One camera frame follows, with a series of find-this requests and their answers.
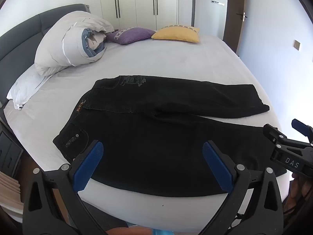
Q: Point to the white wardrobe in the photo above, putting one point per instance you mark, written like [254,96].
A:
[137,2]

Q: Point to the bed with white sheet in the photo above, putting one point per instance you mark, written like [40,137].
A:
[171,58]

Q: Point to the brown wall switch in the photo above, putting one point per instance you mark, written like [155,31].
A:
[297,44]

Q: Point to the dark nightstand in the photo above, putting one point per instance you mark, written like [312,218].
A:
[9,151]

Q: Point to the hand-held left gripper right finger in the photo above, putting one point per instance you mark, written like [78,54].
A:
[217,169]

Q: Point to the person's right hand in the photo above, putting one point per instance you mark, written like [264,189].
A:
[302,187]

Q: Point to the folded white and blue duvet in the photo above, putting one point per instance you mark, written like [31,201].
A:
[56,44]

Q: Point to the purple cushion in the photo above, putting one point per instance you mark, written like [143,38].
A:
[132,35]

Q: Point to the yellow cushion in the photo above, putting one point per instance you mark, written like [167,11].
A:
[176,34]

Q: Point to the white pillow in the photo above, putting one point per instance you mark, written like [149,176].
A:
[24,85]

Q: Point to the black pants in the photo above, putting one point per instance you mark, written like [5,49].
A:
[151,146]

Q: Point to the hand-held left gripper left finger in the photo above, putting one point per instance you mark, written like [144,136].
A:
[89,166]

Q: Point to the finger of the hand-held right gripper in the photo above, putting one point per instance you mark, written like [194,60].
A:
[299,124]
[273,132]

